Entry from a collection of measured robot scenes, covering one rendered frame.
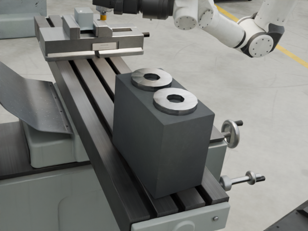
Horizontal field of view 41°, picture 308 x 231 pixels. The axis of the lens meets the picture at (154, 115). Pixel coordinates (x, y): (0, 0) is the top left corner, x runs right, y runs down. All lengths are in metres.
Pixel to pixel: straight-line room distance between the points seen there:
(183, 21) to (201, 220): 0.55
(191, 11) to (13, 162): 0.67
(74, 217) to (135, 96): 0.68
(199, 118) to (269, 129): 2.33
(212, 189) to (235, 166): 1.74
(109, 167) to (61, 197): 0.42
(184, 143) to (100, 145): 0.27
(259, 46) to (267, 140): 1.75
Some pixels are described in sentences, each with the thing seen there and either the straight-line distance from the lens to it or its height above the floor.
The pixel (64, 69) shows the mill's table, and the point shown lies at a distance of 1.38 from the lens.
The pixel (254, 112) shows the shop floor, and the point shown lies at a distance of 3.30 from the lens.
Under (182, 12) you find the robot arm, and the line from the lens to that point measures 1.16.
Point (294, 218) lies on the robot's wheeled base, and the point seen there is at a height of 0.59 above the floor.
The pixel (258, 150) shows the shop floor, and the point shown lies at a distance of 2.87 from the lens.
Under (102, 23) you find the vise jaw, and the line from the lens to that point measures 1.46.
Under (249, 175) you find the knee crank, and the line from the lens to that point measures 1.67.
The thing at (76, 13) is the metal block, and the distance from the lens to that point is 1.46.
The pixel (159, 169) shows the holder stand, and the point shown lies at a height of 1.07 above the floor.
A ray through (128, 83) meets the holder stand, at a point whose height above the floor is 1.17.
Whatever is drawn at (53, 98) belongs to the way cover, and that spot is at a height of 0.91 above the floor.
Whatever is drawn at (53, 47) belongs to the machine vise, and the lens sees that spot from 1.43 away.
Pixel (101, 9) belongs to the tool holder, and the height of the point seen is 1.22.
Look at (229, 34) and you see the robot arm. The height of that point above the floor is 1.17.
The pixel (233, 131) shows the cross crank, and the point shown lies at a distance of 1.66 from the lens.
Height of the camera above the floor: 1.59
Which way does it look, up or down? 32 degrees down
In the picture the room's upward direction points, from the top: 6 degrees clockwise
